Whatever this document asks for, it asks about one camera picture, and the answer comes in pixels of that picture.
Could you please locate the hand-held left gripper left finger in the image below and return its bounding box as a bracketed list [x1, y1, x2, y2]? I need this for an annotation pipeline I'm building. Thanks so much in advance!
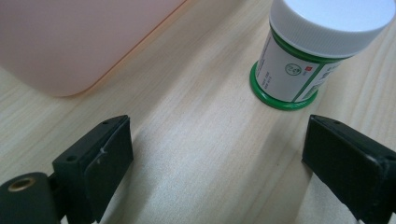
[51, 114, 134, 224]

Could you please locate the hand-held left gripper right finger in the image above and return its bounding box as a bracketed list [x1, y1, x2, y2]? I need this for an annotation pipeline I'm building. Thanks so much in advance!
[301, 114, 396, 224]

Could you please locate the green jar with white lid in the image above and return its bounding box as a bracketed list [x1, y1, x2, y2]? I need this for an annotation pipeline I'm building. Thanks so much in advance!
[248, 0, 396, 111]

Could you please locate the pink plastic box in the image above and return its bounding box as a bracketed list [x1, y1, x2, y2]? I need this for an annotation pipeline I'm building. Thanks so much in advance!
[0, 0, 188, 98]

